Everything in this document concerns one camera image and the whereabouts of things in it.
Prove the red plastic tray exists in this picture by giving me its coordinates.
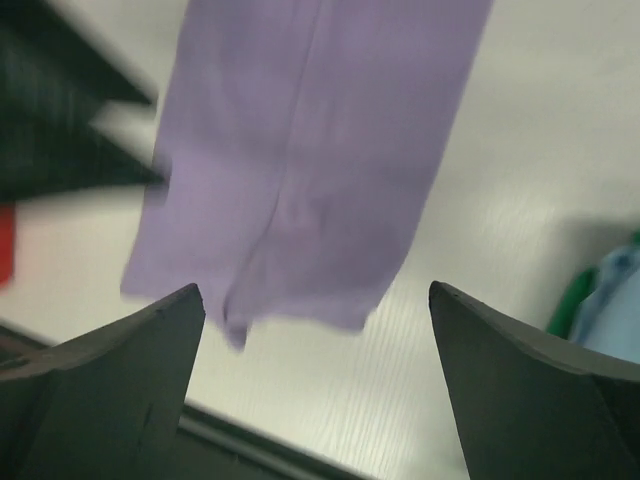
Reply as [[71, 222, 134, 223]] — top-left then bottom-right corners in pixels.
[[0, 205, 16, 287]]

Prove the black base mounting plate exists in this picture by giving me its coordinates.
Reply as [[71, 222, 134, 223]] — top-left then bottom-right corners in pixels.
[[2, 327, 348, 479]]

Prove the green folded t shirt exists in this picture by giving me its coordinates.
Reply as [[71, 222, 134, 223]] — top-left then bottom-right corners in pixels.
[[546, 267, 597, 339]]

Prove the light blue folded t shirt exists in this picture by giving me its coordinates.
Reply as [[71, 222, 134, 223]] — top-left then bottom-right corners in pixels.
[[569, 244, 639, 363]]

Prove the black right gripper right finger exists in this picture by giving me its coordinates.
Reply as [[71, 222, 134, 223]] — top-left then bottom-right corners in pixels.
[[429, 282, 639, 479]]

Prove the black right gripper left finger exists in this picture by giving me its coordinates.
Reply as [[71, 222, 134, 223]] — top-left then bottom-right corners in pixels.
[[1, 284, 205, 479]]

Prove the lilac t shirt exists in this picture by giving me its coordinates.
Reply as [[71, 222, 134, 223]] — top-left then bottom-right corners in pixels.
[[121, 0, 491, 348]]

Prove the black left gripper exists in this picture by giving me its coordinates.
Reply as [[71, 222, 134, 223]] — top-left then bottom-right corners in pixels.
[[1, 1, 165, 203]]

